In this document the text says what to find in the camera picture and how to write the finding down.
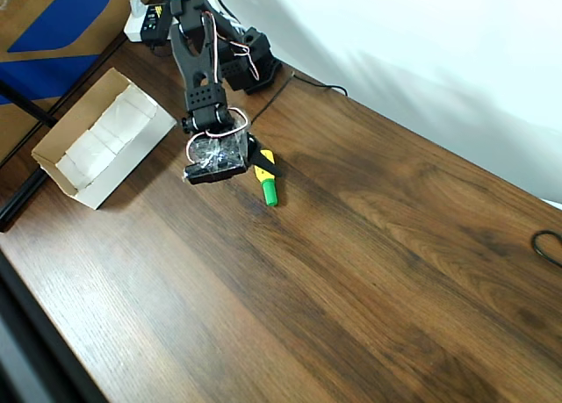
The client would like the yellow green marker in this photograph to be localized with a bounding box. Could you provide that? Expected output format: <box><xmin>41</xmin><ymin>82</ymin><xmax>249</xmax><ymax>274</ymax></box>
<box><xmin>253</xmin><ymin>149</ymin><xmax>280</xmax><ymax>208</ymax></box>

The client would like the white cardboard box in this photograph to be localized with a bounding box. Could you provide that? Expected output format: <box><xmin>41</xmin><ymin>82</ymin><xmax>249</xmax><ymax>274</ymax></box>
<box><xmin>30</xmin><ymin>67</ymin><xmax>178</xmax><ymax>211</ymax></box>

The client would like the black power adapter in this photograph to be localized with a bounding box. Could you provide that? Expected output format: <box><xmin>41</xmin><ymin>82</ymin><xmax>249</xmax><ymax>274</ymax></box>
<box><xmin>140</xmin><ymin>1</ymin><xmax>175</xmax><ymax>44</ymax></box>

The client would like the white power strip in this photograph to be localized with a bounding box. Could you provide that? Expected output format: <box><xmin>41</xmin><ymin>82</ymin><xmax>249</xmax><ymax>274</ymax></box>
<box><xmin>124</xmin><ymin>0</ymin><xmax>177</xmax><ymax>43</ymax></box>

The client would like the black metal pole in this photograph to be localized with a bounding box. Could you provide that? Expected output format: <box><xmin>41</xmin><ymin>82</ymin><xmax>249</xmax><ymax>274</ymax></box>
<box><xmin>0</xmin><ymin>81</ymin><xmax>59</xmax><ymax>126</ymax></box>

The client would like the large brown blue-printed carton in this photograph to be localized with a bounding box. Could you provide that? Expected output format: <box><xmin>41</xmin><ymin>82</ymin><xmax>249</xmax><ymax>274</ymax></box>
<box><xmin>0</xmin><ymin>0</ymin><xmax>146</xmax><ymax>167</ymax></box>

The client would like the thin black camera cable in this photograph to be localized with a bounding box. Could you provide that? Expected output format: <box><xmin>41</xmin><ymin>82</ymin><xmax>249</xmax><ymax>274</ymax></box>
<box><xmin>249</xmin><ymin>71</ymin><xmax>349</xmax><ymax>124</ymax></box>

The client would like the plastic-wrapped gripper camera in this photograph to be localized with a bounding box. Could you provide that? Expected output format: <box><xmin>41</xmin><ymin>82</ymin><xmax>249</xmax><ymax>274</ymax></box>
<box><xmin>183</xmin><ymin>112</ymin><xmax>251</xmax><ymax>187</ymax></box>

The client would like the black metal rail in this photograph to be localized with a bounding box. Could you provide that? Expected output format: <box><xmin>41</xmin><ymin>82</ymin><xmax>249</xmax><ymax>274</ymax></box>
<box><xmin>0</xmin><ymin>168</ymin><xmax>52</xmax><ymax>234</ymax></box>

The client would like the black cable loop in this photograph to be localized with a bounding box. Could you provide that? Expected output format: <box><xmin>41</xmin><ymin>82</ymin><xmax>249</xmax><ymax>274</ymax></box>
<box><xmin>530</xmin><ymin>230</ymin><xmax>562</xmax><ymax>268</ymax></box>

